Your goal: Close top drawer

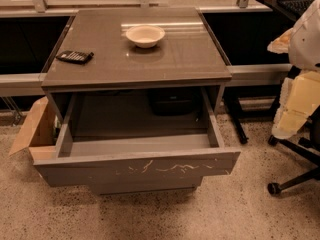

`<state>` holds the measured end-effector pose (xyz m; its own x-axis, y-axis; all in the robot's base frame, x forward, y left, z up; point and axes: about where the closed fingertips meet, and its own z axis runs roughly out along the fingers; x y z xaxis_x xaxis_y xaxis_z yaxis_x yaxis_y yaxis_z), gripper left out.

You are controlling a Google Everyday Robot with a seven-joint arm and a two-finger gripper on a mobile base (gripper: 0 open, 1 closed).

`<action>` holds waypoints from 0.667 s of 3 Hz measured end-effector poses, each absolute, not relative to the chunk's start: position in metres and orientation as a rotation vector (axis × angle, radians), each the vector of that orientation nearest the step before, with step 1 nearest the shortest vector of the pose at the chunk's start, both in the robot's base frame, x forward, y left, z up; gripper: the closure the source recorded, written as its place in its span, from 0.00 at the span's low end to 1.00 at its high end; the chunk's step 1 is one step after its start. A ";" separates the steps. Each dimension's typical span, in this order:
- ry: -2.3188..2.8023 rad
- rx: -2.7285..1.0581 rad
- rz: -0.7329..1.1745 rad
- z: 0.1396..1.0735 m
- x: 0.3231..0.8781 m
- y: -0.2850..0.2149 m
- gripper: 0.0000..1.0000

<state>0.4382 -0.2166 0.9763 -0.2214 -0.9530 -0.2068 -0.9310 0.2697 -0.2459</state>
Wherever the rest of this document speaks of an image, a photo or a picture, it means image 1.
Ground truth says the white bowl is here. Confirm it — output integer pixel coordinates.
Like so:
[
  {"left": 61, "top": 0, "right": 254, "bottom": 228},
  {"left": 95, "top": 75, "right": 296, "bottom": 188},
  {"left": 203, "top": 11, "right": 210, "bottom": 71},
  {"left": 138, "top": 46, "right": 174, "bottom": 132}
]
[{"left": 126, "top": 25, "right": 165, "bottom": 48}]

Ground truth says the grey drawer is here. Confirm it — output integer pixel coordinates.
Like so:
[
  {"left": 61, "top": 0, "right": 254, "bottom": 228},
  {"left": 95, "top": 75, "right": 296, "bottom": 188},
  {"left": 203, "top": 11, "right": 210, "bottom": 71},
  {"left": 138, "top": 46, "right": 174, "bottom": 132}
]
[
  {"left": 34, "top": 89, "right": 240, "bottom": 187},
  {"left": 89, "top": 184, "right": 196, "bottom": 195}
]

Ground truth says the black office chair base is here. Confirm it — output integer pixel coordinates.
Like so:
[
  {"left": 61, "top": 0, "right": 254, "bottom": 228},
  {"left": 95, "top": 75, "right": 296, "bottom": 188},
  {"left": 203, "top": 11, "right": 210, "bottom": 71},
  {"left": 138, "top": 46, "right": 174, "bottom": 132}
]
[{"left": 266, "top": 110, "right": 320, "bottom": 196}]

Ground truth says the black laptop stand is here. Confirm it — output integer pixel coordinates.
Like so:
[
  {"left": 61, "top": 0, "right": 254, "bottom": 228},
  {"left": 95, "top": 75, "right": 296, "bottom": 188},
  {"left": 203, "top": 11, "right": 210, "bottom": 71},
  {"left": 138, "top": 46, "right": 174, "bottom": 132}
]
[{"left": 223, "top": 0, "right": 320, "bottom": 145}]

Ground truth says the grey top drawer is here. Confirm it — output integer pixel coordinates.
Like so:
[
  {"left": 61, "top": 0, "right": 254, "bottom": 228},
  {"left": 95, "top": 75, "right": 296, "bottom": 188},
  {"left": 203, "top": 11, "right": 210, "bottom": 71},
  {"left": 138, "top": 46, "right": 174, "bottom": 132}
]
[{"left": 34, "top": 89, "right": 240, "bottom": 187}]

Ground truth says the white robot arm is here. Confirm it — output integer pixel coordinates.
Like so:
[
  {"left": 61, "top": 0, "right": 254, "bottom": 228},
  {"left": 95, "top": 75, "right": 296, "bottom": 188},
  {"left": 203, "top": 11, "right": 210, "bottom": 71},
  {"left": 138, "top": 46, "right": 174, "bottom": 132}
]
[{"left": 267, "top": 0, "right": 320, "bottom": 139}]

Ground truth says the grey drawer cabinet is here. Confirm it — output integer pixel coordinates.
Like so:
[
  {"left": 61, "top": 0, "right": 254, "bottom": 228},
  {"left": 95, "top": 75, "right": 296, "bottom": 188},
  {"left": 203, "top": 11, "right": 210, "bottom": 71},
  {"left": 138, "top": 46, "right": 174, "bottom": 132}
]
[{"left": 40, "top": 6, "right": 233, "bottom": 196}]

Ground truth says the brown cardboard box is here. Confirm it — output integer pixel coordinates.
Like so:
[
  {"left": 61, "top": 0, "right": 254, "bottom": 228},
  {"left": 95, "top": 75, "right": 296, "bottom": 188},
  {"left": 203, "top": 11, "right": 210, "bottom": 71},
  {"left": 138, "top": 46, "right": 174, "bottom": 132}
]
[{"left": 9, "top": 97, "right": 56, "bottom": 161}]

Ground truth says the grey lower drawer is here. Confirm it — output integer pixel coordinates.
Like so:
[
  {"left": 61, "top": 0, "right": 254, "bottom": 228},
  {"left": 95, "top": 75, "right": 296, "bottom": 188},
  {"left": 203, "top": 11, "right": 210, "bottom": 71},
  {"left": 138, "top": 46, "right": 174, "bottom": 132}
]
[{"left": 89, "top": 184, "right": 196, "bottom": 195}]

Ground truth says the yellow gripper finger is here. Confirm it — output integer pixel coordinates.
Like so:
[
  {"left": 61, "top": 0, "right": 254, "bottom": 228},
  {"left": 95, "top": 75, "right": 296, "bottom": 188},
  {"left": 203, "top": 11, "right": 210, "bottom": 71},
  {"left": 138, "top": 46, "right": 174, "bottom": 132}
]
[
  {"left": 280, "top": 71, "right": 320, "bottom": 115},
  {"left": 271, "top": 109, "right": 309, "bottom": 139}
]

